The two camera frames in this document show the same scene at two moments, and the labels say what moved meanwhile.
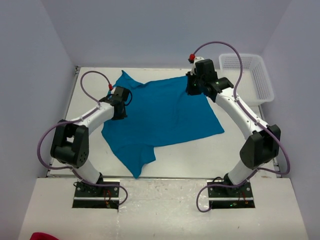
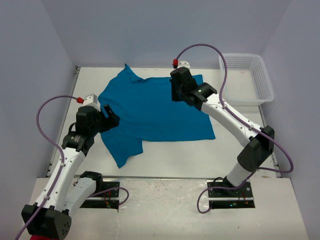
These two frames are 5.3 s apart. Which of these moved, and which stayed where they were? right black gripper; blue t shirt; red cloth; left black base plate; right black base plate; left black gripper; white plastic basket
Moved: right black gripper; left black gripper; blue t shirt
Stayed: left black base plate; right black base plate; red cloth; white plastic basket
